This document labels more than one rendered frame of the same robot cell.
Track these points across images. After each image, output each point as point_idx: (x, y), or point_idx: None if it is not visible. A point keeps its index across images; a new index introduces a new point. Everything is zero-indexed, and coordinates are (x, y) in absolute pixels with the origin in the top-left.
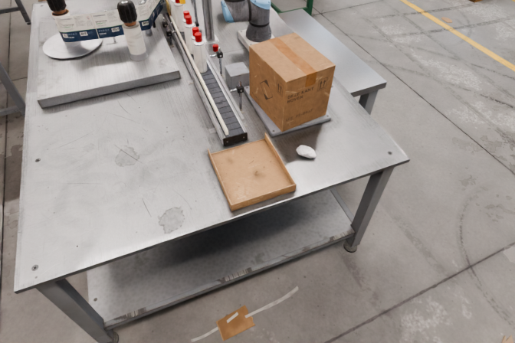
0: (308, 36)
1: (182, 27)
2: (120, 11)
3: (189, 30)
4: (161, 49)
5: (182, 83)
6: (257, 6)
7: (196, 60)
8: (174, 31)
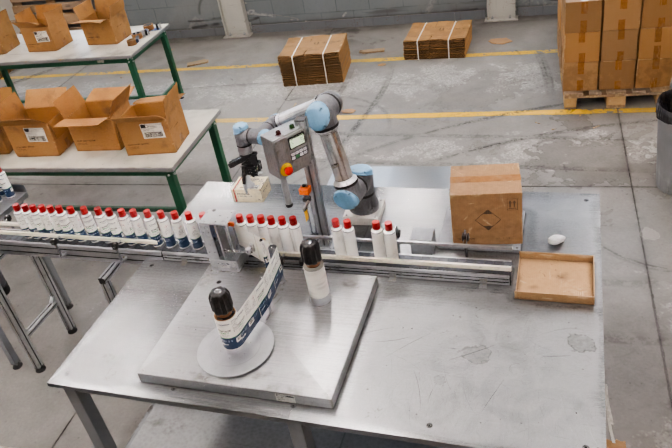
0: (389, 180)
1: None
2: (314, 253)
3: (353, 233)
4: None
5: (389, 286)
6: (367, 176)
7: (391, 250)
8: (294, 260)
